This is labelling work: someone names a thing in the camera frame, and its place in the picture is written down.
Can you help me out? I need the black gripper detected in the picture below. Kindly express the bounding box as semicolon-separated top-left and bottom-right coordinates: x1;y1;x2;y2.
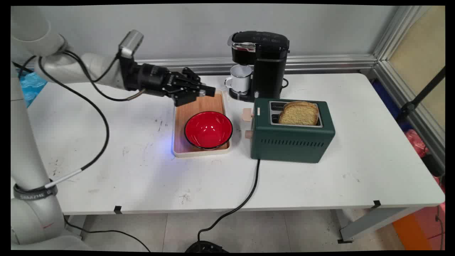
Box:
120;57;216;107

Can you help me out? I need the wooden tray with white rim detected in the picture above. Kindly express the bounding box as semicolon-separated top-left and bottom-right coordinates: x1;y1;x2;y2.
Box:
173;90;230;158

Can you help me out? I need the red bowl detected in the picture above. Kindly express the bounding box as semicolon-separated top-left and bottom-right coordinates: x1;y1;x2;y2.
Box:
184;111;234;150

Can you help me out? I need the white enamel mug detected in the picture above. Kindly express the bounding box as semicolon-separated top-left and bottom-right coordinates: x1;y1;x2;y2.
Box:
225;65;253;94

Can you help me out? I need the black coffee machine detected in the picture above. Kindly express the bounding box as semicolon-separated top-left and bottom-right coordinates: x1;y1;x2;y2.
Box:
227;31;290;103

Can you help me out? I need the green toaster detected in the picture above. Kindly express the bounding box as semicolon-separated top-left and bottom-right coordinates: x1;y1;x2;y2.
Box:
242;98;336;164

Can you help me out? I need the toasted bread slice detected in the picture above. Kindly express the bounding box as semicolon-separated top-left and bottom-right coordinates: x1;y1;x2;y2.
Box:
278;101;320;126

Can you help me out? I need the blue plastic bag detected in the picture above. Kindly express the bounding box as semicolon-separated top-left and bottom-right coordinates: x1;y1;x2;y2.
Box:
18;69;48;108

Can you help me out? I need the grey table leg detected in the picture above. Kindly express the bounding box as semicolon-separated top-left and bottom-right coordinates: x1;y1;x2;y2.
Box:
334;206;429;244

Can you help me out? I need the pink plastic bag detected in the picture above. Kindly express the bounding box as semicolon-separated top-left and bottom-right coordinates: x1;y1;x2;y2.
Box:
405;129;430;159

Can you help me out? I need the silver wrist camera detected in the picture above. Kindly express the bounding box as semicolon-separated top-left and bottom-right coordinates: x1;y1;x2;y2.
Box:
118;30;144;59

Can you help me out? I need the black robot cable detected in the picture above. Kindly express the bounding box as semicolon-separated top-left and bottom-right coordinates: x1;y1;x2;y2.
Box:
13;50;146;189

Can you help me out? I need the black toaster power cord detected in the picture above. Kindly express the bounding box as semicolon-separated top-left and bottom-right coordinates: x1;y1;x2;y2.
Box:
185;159;261;253

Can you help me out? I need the black velcro strap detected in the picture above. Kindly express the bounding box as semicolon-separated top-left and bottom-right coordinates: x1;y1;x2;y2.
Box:
13;184;58;201

